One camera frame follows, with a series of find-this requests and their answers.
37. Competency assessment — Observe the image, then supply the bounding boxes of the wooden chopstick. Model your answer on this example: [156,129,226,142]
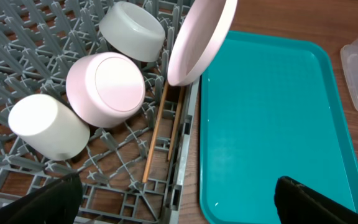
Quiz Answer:
[167,86,185,161]
[142,82,169,183]

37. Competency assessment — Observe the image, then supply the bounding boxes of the white round plate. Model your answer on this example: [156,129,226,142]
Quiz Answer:
[167,0,237,86]

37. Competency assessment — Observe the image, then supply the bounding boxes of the white cup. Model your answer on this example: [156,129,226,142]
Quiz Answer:
[8,94,90,161]

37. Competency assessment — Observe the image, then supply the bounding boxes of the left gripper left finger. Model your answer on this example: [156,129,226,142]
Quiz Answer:
[0,173,83,224]

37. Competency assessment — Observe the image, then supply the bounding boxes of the pink bowl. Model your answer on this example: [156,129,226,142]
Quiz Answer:
[66,52,145,128]

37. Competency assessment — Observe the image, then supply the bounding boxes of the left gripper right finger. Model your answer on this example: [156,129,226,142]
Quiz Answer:
[274,176,358,224]

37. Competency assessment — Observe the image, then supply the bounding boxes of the teal plastic tray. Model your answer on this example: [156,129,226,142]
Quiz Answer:
[200,31,358,223]

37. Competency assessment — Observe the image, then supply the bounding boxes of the grey dishwasher rack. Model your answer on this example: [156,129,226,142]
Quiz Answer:
[0,0,198,223]

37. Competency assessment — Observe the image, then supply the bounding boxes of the grey bowl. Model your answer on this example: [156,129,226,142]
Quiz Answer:
[99,1,165,62]

